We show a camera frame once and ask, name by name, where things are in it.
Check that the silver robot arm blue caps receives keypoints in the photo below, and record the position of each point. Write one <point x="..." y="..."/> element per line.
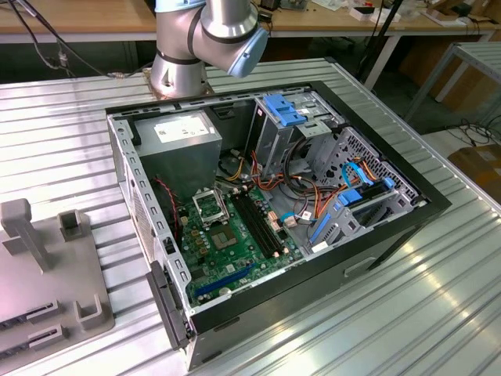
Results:
<point x="227" y="27"/>

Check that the grey power supply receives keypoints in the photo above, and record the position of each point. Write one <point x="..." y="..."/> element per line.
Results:
<point x="176" y="164"/>

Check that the flat cardboard tray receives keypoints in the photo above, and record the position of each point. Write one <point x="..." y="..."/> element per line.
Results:
<point x="442" y="19"/>

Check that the grey metal frame table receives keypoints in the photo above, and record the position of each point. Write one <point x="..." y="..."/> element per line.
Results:
<point x="483" y="53"/>

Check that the brown cardboard box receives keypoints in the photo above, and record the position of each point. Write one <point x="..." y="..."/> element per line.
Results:
<point x="479" y="168"/>

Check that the silver coin battery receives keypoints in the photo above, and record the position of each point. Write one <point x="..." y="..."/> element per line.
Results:
<point x="224" y="291"/>

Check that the white board connector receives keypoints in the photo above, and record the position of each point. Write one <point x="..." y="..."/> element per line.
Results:
<point x="290" y="222"/>

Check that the black RAM slot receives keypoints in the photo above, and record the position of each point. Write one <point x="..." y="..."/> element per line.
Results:
<point x="253" y="221"/>
<point x="264" y="221"/>
<point x="248" y="221"/>
<point x="258" y="221"/>

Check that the long wooden desk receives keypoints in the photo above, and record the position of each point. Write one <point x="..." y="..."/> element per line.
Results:
<point x="411" y="23"/>

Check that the blue disk carrier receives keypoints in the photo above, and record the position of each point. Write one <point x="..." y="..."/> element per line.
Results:
<point x="350" y="197"/>

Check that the black open PC case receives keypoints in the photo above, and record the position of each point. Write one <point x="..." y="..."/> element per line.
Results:
<point x="313" y="290"/>

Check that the blue plastic latch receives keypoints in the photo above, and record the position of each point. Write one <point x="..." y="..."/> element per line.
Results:
<point x="280" y="107"/>

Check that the green motherboard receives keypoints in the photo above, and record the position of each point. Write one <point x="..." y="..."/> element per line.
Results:
<point x="246" y="270"/>

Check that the grey perforated disk cage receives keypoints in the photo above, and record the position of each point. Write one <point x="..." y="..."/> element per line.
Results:
<point x="354" y="143"/>

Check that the metal locking lever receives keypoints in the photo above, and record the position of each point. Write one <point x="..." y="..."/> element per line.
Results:
<point x="224" y="203"/>

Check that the CPU socket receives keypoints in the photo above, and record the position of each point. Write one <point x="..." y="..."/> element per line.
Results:
<point x="225" y="237"/>

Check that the blue expansion slot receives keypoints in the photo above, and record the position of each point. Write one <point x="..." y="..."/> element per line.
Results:
<point x="227" y="279"/>

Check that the black tripod stand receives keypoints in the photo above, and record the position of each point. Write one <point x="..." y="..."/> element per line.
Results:
<point x="392" y="17"/>

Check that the grey parts rack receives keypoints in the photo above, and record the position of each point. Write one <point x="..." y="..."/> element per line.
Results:
<point x="58" y="274"/>

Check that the grey metal disk bay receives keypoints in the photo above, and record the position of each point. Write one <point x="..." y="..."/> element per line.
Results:
<point x="274" y="149"/>

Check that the blue plastic rail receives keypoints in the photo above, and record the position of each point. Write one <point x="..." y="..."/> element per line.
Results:
<point x="323" y="227"/>

